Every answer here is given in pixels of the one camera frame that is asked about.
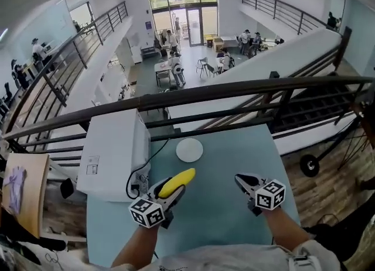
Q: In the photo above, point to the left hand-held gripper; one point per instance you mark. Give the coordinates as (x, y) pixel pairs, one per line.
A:
(146, 212)

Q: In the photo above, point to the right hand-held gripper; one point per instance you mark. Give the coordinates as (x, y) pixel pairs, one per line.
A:
(269, 195)

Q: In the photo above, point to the yellow banana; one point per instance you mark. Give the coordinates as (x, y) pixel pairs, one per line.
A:
(177, 182)

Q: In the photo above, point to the white round plate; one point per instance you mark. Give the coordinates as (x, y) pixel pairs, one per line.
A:
(189, 150)

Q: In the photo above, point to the person's right forearm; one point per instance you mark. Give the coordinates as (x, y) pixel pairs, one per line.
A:
(285, 229)

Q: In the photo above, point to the person's left forearm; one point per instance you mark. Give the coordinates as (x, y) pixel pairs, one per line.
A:
(137, 243)

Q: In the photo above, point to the black wheeled stand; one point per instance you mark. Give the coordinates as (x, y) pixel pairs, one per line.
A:
(309, 165)

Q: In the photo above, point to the white microwave oven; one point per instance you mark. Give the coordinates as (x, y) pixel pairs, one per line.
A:
(111, 152)

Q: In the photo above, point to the black waste bin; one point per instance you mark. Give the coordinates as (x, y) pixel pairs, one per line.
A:
(66, 188)

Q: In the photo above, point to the black and green office chair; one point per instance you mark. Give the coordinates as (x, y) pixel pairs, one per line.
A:
(348, 243)

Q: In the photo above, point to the small white table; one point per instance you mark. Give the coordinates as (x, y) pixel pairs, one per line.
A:
(162, 67)

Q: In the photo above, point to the grey chair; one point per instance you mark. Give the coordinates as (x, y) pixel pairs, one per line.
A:
(202, 65)

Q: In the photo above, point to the wooden table with white legs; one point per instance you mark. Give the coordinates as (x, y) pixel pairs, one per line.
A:
(32, 182)

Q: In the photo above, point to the cardboard box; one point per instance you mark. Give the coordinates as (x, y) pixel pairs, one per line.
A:
(218, 44)

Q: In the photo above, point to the yellow bin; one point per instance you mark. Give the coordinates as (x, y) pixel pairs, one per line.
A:
(209, 41)

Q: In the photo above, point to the purple cloth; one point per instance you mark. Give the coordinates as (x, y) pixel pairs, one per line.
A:
(16, 188)

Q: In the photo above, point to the short mezzanine railing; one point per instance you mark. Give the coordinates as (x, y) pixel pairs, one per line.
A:
(281, 9)

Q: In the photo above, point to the long mezzanine railing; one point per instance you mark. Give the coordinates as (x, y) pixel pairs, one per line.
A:
(88, 30)

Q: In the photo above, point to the glass entrance door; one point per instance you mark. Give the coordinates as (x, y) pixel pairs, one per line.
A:
(181, 6)

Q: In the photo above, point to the blue wall poster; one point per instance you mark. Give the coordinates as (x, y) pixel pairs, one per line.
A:
(148, 25)

